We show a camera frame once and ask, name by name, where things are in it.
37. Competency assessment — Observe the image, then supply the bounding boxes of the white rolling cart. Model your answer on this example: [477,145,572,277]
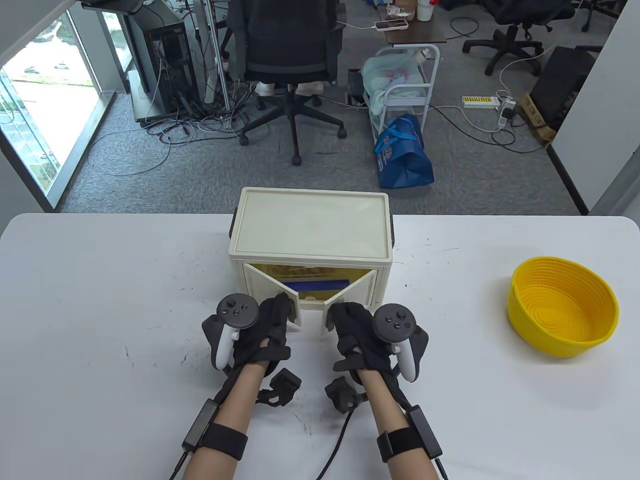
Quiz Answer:
[369,44,441,146]

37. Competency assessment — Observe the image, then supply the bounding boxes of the black computer tower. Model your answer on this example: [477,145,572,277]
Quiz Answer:
[142,22,198,118]

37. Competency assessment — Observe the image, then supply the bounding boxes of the person's right hand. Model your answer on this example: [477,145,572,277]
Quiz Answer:
[326,302,396,387]

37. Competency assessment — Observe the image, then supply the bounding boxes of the black white hand controller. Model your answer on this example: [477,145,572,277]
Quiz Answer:
[372,303,430,383]
[201,295,260,371]

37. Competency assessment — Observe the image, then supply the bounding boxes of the black left wristband module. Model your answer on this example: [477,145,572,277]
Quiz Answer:
[181,398,249,461]

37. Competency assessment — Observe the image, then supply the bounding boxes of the blue shopping bag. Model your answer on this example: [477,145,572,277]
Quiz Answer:
[374,114,435,190]

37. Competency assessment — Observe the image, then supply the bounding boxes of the cream plastic cabinet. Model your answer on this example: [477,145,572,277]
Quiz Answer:
[228,187,397,332]

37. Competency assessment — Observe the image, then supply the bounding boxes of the dark brown side table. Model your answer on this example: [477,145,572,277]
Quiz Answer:
[376,2,447,47]

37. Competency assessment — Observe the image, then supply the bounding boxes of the large glass window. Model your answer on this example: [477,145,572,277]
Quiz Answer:
[0,10,108,198]

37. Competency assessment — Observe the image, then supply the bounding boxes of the black white left hand controller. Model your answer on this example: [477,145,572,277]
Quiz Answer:
[201,295,260,371]

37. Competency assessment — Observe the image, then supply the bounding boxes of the tangle of black cables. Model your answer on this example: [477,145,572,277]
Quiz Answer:
[85,75,251,176]

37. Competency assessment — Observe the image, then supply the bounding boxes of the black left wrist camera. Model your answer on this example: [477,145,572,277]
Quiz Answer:
[256,368,303,407]

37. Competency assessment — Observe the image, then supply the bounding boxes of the person's right forearm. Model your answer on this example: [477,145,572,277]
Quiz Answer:
[357,369,442,480]

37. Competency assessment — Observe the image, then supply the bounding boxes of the black box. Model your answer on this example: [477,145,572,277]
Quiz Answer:
[529,46,597,132]

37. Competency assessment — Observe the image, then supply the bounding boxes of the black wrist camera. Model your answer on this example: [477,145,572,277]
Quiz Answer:
[324,376,369,415]
[256,368,303,407]

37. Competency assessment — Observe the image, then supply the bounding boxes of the brown cardboard box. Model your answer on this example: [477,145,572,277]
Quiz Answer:
[519,94,557,144]

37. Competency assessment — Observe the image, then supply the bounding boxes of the clear plastic box blue clips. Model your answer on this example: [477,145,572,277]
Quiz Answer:
[249,263,375,302]

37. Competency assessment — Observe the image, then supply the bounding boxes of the black left glove cable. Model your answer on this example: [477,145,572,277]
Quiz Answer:
[167,449,190,480]

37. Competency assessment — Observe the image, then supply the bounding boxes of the person's left forearm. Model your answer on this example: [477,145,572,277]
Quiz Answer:
[182,362,266,480]

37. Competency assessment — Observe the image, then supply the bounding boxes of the pale green plastic bag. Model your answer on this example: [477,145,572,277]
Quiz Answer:
[361,54,426,113]

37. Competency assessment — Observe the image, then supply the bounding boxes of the brown snack bag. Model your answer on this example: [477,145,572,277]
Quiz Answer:
[387,0,418,21]

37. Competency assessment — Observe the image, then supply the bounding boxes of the person's left hand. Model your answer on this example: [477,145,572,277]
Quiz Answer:
[231,292,292,377]

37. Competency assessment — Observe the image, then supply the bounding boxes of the yellow ribbed bowl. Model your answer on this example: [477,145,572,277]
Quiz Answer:
[507,256,621,358]

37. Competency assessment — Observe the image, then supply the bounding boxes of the black white right hand controller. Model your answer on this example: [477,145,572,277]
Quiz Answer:
[372,303,430,383]

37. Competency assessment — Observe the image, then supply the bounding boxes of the black mesh office chair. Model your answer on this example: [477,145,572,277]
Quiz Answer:
[220,0,348,167]

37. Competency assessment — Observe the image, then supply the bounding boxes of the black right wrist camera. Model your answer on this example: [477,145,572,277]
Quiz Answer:
[324,376,369,415]

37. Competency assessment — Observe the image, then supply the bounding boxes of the white power adapter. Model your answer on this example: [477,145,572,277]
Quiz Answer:
[497,97,517,128]

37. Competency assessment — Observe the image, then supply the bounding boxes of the white desk leg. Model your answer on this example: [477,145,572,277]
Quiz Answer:
[200,0,231,113]

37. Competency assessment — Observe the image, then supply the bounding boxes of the black wristband module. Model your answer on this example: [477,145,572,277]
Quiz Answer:
[181,398,249,461]
[376,406,444,464]

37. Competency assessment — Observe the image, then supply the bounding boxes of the small black device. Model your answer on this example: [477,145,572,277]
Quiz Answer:
[347,69,368,107]

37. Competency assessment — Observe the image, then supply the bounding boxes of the black right wristband module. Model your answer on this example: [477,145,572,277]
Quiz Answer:
[376,406,444,464]

